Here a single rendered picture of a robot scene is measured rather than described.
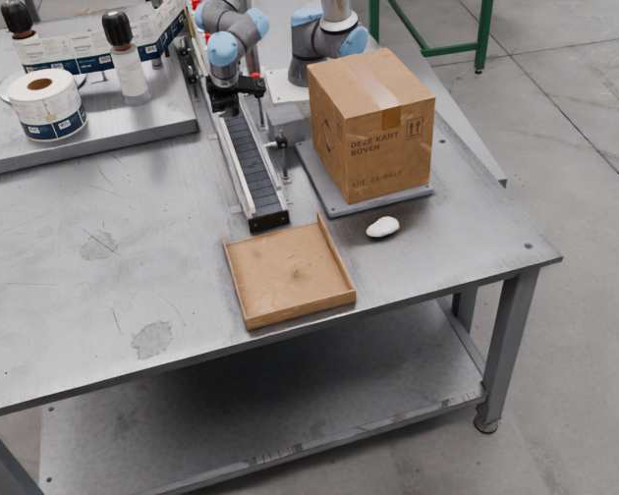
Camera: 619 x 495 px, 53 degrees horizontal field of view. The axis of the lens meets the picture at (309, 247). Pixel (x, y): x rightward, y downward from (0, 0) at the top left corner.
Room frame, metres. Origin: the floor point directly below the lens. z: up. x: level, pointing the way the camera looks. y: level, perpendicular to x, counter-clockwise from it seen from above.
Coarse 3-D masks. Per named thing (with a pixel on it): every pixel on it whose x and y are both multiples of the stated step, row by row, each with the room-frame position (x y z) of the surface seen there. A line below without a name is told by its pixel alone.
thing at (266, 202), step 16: (240, 112) 1.76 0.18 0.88; (240, 128) 1.66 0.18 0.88; (240, 144) 1.57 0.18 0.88; (240, 160) 1.49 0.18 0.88; (256, 160) 1.48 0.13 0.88; (256, 176) 1.40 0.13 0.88; (256, 192) 1.33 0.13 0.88; (272, 192) 1.32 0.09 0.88; (256, 208) 1.26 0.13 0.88; (272, 208) 1.25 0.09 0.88
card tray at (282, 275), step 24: (264, 240) 1.19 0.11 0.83; (288, 240) 1.18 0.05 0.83; (312, 240) 1.17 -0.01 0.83; (240, 264) 1.10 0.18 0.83; (264, 264) 1.10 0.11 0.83; (288, 264) 1.09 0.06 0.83; (312, 264) 1.08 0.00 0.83; (336, 264) 1.07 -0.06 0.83; (240, 288) 1.02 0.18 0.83; (264, 288) 1.01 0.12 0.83; (288, 288) 1.01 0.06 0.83; (312, 288) 1.00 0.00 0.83; (336, 288) 0.99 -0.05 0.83; (264, 312) 0.91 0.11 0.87; (288, 312) 0.91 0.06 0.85; (312, 312) 0.93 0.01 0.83
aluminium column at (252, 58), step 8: (248, 0) 2.09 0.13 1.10; (240, 8) 2.09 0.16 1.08; (248, 8) 2.09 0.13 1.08; (256, 48) 2.10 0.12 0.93; (248, 56) 2.09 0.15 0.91; (256, 56) 2.10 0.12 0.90; (248, 64) 2.09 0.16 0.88; (256, 64) 2.09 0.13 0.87; (248, 72) 2.10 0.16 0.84; (256, 72) 2.09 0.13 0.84
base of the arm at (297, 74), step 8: (296, 56) 1.90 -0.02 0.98; (320, 56) 1.89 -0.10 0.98; (296, 64) 1.89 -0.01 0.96; (304, 64) 1.88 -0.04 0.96; (288, 72) 1.92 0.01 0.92; (296, 72) 1.89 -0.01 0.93; (304, 72) 1.87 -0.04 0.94; (288, 80) 1.91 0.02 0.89; (296, 80) 1.87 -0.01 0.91; (304, 80) 1.86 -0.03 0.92
